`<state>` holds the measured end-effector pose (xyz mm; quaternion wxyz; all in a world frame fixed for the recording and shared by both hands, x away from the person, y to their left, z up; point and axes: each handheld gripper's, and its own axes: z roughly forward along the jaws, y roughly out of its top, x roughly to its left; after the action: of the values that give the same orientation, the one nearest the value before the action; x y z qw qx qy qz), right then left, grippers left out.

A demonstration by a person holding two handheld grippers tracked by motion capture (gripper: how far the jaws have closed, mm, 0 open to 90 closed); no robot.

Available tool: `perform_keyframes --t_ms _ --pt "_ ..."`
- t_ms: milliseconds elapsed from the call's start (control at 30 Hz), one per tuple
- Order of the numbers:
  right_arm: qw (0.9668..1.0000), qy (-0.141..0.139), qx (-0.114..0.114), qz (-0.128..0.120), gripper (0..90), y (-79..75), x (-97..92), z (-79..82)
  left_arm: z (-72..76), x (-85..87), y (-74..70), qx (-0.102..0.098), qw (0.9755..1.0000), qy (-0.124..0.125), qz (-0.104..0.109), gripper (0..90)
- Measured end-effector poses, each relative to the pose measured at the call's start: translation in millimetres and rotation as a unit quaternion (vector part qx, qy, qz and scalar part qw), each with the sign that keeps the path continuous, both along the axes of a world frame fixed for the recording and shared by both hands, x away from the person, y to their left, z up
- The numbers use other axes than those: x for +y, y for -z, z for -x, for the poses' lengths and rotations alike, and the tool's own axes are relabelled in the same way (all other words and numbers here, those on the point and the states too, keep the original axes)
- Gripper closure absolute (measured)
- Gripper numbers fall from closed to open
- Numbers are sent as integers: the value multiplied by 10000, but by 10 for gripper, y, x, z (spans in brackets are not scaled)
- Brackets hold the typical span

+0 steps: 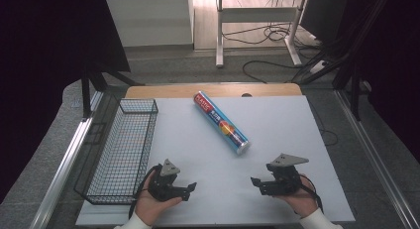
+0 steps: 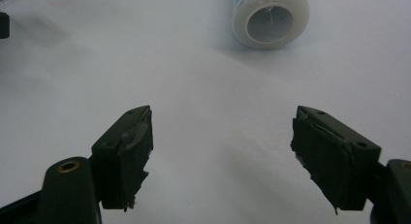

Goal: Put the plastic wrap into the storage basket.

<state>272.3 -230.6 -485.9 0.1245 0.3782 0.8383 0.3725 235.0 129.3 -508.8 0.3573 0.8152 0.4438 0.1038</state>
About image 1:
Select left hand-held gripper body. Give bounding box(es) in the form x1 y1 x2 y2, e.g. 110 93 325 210
147 159 188 203

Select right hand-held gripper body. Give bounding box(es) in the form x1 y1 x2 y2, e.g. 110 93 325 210
261 153 310 196

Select person's left hand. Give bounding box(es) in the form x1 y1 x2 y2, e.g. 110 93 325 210
134 172 183 227

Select person's right hand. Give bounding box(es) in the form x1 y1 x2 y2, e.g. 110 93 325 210
276 173 320 219

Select white table mat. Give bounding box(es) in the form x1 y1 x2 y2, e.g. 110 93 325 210
75 95 357 227

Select colourful cylindrical chip can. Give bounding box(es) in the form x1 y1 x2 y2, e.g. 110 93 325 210
192 90 252 156

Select wooden table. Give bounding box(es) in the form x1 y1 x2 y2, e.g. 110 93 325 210
125 82 303 99

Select black metal stand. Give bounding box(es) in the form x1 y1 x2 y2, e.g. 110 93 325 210
291 0 392 122
79 59 145 120

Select white power strip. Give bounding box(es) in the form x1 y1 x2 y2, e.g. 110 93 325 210
309 59 329 75

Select dark curtain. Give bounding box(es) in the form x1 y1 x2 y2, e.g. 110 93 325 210
0 0 132 203
336 0 420 155

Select white cabinet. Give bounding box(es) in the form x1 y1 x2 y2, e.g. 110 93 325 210
105 0 195 49

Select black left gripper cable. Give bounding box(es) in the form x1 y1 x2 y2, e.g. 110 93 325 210
128 165 161 221

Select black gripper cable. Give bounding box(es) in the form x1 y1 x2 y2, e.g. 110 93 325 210
128 165 161 221
297 173 325 214

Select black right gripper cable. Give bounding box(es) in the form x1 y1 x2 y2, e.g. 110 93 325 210
297 173 325 214

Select black wire basket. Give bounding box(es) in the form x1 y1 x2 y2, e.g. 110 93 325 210
73 97 159 205

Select thin black looped cable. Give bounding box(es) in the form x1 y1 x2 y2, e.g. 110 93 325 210
307 99 340 148

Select aluminium rail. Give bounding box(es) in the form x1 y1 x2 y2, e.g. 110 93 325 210
334 89 420 229
29 89 104 229

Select long black floor cable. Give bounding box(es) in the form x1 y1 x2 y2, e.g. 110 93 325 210
242 59 300 85

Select tangled black floor cables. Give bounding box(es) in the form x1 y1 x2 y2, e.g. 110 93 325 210
221 21 300 46

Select white metal desk frame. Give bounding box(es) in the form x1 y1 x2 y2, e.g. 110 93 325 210
215 0 310 68

